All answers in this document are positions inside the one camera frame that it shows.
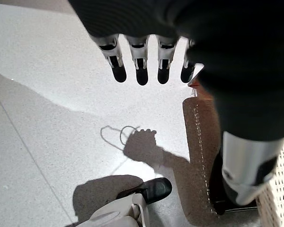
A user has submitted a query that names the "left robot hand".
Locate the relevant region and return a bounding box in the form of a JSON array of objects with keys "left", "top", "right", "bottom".
[{"left": 68, "top": 0, "right": 284, "bottom": 206}]

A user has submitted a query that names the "white woven laundry basket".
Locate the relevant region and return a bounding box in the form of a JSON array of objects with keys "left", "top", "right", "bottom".
[{"left": 255, "top": 132, "right": 284, "bottom": 227}]

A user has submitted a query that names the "dark robot foot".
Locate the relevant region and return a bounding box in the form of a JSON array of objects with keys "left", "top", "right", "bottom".
[{"left": 115, "top": 177, "right": 173, "bottom": 205}]

